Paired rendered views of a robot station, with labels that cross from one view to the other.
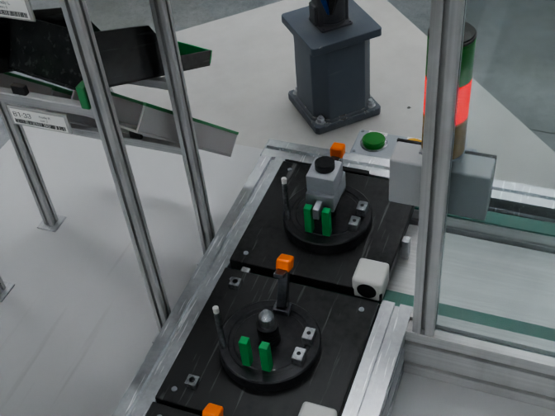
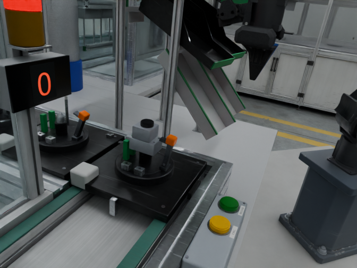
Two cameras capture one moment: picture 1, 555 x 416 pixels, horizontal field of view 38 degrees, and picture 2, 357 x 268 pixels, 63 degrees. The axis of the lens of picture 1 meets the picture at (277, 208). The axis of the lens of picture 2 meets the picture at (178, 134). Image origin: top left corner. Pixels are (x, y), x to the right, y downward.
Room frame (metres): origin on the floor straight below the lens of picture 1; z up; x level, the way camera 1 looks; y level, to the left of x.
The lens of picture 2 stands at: (0.92, -0.67, 1.35)
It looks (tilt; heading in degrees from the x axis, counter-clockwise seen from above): 25 degrees down; 86
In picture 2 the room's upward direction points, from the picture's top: 7 degrees clockwise
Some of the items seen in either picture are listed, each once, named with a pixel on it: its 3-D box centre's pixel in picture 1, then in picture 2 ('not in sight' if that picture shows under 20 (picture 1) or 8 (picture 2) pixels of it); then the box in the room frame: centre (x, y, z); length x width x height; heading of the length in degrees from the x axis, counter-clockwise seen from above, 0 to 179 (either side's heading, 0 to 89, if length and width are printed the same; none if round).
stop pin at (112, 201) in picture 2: (405, 248); (113, 206); (0.84, -0.19, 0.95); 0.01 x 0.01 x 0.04; 65
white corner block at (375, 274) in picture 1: (370, 280); (84, 175); (0.76, -0.12, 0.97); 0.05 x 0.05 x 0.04; 65
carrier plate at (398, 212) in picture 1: (328, 225); (144, 172); (0.89, -0.08, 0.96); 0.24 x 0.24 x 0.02; 65
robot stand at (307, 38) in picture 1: (332, 64); (333, 202); (1.34, -0.14, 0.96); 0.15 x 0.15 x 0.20; 19
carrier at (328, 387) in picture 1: (268, 329); (60, 126); (0.66, 0.03, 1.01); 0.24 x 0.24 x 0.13; 65
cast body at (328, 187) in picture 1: (323, 183); (142, 134); (0.88, -0.07, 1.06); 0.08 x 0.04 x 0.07; 155
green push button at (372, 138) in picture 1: (373, 142); (228, 205); (1.08, -0.18, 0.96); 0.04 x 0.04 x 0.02
